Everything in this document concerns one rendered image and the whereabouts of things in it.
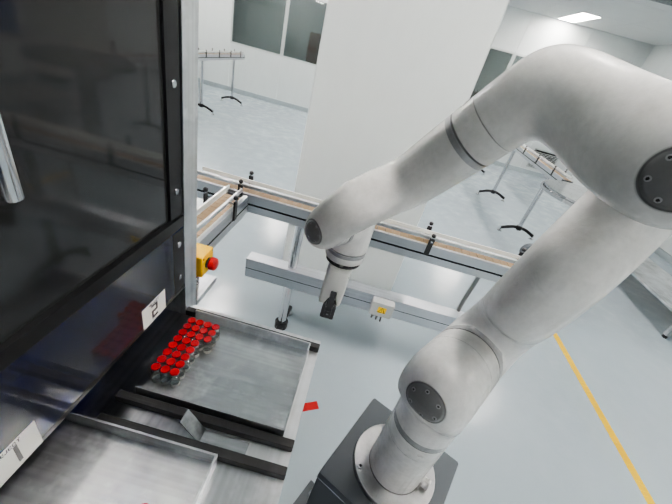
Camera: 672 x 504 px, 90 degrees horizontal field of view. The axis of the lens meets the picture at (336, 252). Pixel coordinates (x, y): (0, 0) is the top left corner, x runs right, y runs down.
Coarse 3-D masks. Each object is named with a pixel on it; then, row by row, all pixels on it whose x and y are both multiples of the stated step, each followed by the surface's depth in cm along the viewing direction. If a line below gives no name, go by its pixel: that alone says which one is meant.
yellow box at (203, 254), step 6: (198, 246) 100; (204, 246) 101; (210, 246) 102; (198, 252) 98; (204, 252) 99; (210, 252) 101; (198, 258) 96; (204, 258) 97; (198, 264) 97; (204, 264) 99; (198, 270) 98; (204, 270) 100; (198, 276) 100
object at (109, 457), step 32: (64, 448) 63; (96, 448) 64; (128, 448) 66; (160, 448) 67; (192, 448) 65; (32, 480) 58; (64, 480) 59; (96, 480) 60; (128, 480) 62; (160, 480) 63; (192, 480) 64
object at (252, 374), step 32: (224, 320) 95; (224, 352) 89; (256, 352) 91; (288, 352) 94; (160, 384) 78; (192, 384) 80; (224, 384) 82; (256, 384) 84; (288, 384) 86; (224, 416) 73; (256, 416) 77; (288, 416) 75
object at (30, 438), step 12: (24, 432) 50; (36, 432) 52; (12, 444) 48; (24, 444) 51; (36, 444) 53; (0, 456) 47; (12, 456) 49; (24, 456) 51; (0, 468) 48; (12, 468) 50; (0, 480) 48
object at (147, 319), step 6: (162, 294) 80; (156, 300) 78; (162, 300) 81; (150, 306) 76; (162, 306) 82; (144, 312) 74; (150, 312) 77; (144, 318) 75; (150, 318) 77; (144, 324) 76; (144, 330) 76
